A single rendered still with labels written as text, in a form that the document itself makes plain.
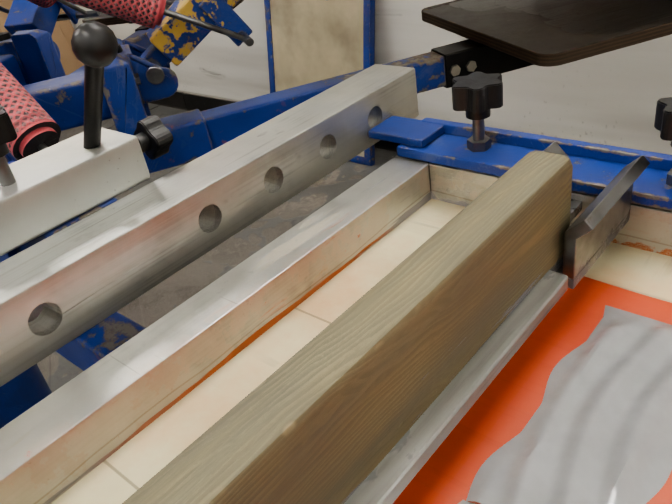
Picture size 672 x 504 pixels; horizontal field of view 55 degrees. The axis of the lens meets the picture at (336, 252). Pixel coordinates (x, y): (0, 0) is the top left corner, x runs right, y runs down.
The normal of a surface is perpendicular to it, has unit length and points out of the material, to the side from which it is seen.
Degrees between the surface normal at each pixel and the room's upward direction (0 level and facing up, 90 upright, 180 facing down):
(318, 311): 0
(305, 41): 80
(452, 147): 0
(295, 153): 90
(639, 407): 28
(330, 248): 90
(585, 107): 90
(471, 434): 0
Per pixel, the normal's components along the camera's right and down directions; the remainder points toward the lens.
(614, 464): -0.60, -0.78
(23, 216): 0.75, 0.25
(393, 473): -0.15, -0.84
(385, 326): 0.21, -0.63
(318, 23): -0.66, 0.34
